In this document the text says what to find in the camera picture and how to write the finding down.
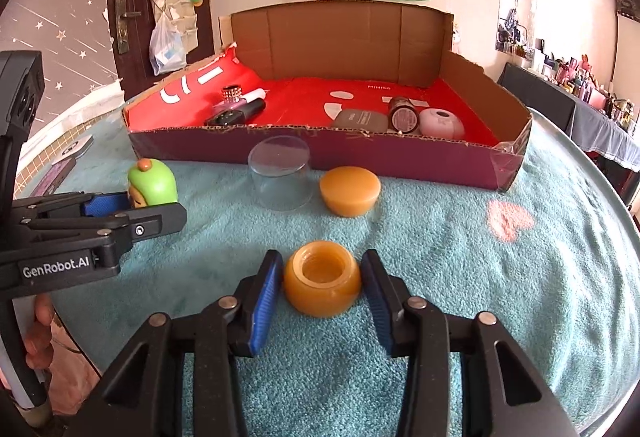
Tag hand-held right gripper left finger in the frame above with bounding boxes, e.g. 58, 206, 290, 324
65, 249, 285, 437

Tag orange jar lid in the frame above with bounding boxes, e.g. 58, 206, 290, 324
319, 166, 382, 218

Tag cardboard box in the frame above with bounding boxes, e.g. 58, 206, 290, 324
122, 0, 533, 192

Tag clear plastic cup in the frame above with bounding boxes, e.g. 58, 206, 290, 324
247, 135, 313, 212

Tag person's left hand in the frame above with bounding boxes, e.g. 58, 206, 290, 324
25, 294, 56, 370

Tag smartphone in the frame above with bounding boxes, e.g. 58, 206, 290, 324
30, 159, 76, 198

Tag white plastic bag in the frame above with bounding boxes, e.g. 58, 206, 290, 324
150, 12, 187, 76

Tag dark desk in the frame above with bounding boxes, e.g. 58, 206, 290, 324
497, 62, 640, 212

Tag row of cosmetics bottles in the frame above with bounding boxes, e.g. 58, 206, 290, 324
520, 37, 640, 132

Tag pink nail polish bottle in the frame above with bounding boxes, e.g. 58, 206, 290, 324
212, 87, 268, 115

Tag pink round case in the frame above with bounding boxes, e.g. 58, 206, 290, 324
419, 108, 466, 140

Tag green yellow toy figure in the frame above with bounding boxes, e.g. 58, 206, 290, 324
126, 159, 178, 208

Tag white flat device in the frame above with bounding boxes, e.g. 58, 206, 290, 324
50, 137, 96, 165

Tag brown earbuds case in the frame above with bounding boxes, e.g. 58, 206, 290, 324
331, 108, 390, 132

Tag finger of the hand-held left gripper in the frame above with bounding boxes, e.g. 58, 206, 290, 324
0, 204, 187, 264
12, 192, 133, 224

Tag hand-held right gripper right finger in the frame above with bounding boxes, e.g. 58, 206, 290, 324
360, 249, 581, 437

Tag orange jar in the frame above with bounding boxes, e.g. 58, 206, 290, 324
283, 240, 362, 318

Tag black nail polish bottle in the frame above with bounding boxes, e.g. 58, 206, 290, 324
204, 98, 266, 126

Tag brown glitter jar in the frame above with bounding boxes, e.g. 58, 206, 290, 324
387, 97, 420, 134

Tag metal door handle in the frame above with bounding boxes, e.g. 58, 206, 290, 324
115, 0, 142, 55

